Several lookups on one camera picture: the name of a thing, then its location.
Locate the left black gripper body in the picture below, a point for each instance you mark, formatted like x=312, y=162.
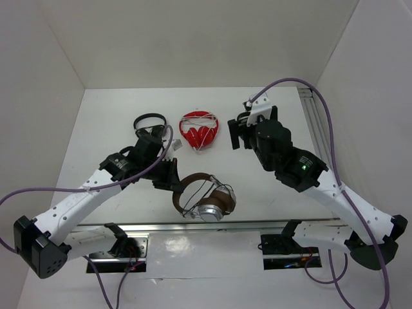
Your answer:
x=161, y=175

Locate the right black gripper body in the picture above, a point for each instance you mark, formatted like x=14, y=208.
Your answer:
x=239, y=127

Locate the brown silver headphones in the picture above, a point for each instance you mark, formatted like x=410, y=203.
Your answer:
x=219, y=203

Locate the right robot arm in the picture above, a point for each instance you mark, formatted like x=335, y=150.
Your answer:
x=367, y=234

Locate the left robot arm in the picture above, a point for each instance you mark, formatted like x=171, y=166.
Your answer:
x=47, y=241

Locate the left black headphones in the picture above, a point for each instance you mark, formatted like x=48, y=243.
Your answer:
x=150, y=125

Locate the red headphones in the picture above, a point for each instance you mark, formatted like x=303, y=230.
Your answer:
x=199, y=128

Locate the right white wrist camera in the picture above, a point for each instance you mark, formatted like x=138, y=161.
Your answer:
x=259, y=109

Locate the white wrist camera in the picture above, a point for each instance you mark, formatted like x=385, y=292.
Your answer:
x=176, y=144
x=259, y=109

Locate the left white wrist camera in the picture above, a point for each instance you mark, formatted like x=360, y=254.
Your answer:
x=176, y=144

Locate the aluminium rail right side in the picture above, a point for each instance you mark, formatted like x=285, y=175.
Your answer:
x=318, y=132

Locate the aluminium rail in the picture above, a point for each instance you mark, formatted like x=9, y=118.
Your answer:
x=202, y=227
x=318, y=132

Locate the aluminium rail front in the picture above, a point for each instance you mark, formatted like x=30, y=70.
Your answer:
x=202, y=227

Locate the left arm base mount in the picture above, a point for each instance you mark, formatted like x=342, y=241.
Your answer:
x=133, y=257

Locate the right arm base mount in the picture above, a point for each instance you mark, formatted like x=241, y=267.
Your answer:
x=280, y=253

